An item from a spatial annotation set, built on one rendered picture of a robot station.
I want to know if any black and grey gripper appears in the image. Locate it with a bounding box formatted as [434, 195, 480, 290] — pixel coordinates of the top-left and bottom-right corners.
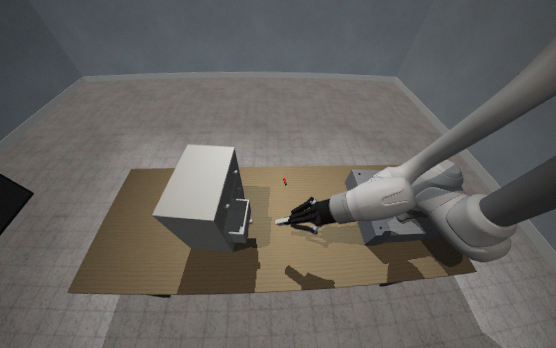
[275, 197, 337, 234]

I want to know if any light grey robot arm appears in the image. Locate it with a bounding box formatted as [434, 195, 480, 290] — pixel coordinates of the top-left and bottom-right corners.
[329, 35, 556, 262]

